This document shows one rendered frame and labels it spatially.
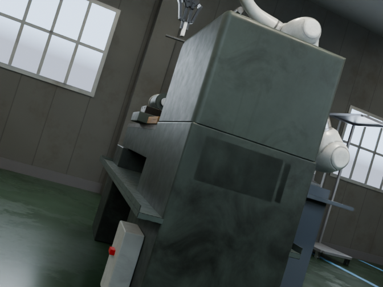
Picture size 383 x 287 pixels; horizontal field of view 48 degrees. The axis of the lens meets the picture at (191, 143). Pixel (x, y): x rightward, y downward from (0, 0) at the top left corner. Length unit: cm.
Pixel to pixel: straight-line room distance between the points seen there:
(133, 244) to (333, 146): 106
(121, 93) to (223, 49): 402
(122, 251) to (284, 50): 89
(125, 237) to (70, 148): 384
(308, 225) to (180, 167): 111
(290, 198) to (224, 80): 47
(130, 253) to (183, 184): 33
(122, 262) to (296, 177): 67
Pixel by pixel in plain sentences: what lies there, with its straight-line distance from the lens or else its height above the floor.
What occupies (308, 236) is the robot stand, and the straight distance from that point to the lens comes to 235.
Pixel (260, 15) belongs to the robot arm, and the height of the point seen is 153.
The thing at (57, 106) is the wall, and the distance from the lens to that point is 530.
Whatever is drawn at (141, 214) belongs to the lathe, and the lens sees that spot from 138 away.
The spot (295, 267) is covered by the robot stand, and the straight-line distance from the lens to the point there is 236.
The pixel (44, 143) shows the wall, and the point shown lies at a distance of 531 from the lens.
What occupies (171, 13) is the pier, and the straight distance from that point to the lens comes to 548.
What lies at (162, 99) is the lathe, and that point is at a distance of 316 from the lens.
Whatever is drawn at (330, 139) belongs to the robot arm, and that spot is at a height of 103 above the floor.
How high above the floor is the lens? 75
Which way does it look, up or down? 2 degrees up
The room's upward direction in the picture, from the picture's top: 17 degrees clockwise
